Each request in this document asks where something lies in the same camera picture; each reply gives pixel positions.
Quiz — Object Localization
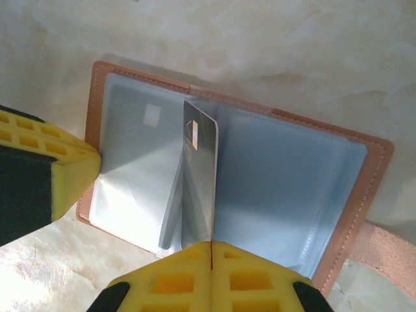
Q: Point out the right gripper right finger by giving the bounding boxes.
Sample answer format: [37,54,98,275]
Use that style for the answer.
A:
[211,240,330,312]

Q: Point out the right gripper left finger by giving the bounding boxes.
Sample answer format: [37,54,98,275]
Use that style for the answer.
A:
[92,240,213,312]

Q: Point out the dark grey chip card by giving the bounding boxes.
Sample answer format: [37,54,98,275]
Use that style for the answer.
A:
[94,83,188,228]

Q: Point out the brown leather card holder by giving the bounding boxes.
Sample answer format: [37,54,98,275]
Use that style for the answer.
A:
[75,60,416,298]

